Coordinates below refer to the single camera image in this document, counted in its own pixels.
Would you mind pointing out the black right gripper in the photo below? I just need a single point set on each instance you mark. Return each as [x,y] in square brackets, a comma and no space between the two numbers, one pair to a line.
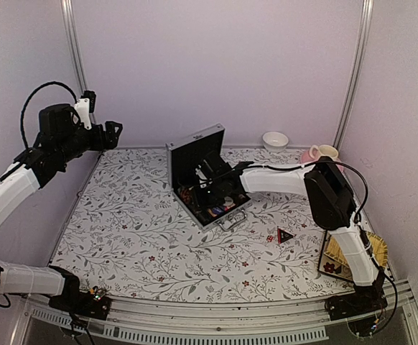
[197,199]

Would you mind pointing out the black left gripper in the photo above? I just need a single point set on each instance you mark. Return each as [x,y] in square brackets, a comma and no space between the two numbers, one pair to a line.
[112,138]

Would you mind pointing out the aluminium poker case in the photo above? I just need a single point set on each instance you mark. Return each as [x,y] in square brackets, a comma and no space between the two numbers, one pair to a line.
[183,163]

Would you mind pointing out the black red triangle card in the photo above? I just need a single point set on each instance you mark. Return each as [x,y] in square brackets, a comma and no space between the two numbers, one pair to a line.
[283,236]

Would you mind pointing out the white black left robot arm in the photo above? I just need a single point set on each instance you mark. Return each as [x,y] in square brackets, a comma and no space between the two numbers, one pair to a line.
[30,172]

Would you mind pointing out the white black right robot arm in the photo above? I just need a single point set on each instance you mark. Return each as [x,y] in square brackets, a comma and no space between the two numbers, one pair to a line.
[329,194]

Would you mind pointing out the white dealer button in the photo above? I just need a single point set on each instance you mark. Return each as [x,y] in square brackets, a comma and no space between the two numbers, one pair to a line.
[228,201]

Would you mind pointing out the purple small blind button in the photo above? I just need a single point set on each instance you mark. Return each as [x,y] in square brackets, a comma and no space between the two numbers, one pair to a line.
[216,211]

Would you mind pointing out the red black chip stack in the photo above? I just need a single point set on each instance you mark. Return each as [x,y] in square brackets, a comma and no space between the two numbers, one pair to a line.
[186,195]

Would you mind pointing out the white ceramic bowl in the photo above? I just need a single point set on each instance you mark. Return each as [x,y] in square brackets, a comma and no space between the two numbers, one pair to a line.
[275,141]

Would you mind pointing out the pink saucer plate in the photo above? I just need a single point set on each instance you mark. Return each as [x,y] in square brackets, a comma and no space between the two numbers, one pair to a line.
[306,158]

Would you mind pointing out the cream ribbed mug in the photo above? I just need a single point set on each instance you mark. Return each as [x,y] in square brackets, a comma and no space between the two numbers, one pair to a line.
[324,150]

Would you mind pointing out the woven bamboo tray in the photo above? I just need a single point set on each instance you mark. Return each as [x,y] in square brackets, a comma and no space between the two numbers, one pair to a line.
[333,263]

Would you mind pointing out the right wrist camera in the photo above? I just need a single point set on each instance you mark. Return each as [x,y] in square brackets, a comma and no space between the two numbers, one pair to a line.
[213,165]

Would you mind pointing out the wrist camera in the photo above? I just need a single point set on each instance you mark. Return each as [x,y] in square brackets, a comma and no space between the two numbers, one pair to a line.
[84,107]
[213,165]

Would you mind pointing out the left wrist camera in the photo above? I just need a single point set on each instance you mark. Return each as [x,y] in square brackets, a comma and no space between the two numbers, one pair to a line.
[84,107]

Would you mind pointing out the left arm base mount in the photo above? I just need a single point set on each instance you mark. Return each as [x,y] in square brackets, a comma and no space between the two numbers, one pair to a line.
[77,302]

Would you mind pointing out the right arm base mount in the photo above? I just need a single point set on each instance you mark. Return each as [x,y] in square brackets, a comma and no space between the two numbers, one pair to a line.
[363,300]

